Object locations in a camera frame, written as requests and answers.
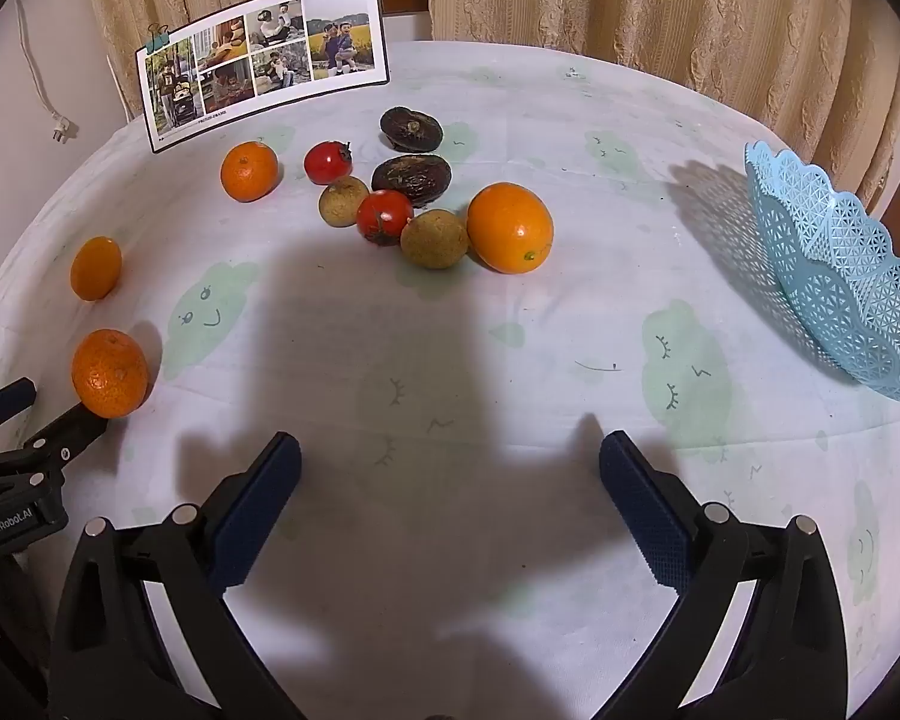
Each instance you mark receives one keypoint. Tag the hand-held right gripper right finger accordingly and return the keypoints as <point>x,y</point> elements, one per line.
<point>645,510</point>

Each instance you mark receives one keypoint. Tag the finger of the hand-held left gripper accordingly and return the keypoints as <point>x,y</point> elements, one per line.
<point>67,431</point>
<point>4,401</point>

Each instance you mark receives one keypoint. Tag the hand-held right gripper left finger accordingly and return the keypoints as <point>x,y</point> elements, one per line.
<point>259,510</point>

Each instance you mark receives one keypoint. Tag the small mandarin orange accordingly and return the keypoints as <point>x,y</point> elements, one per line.
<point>249,171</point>
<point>110,373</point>
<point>96,268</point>

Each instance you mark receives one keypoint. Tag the light blue plastic basket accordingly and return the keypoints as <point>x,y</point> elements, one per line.
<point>832,262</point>

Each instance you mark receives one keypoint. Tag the large orange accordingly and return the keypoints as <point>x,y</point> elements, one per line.
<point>510,228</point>

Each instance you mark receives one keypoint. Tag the red tomato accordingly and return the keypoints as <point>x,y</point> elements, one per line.
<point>327,163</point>
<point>384,217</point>

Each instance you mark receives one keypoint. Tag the dark wrinkled passion fruit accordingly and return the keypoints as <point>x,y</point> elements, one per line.
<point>412,178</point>
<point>411,128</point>

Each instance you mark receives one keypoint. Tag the cloud printed tablecloth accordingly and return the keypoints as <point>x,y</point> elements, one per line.
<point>540,360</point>

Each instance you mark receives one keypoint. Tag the teal binder clip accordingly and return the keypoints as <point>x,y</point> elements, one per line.
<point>157,37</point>

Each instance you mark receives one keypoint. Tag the photo collage board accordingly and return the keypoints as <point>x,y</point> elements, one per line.
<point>262,60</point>

